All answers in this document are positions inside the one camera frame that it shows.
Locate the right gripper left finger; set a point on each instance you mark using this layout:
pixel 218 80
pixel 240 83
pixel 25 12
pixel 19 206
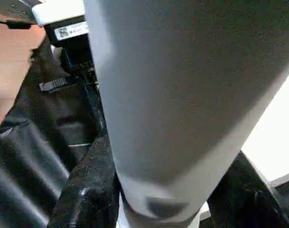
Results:
pixel 87 190

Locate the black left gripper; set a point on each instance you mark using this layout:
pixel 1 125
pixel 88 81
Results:
pixel 75 61

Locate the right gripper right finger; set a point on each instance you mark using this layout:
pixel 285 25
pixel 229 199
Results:
pixel 251 199

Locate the white plastic table top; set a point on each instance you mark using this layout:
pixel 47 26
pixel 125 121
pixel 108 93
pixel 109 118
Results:
pixel 272 142

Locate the white plastic table leg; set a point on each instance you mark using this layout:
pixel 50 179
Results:
pixel 182 104

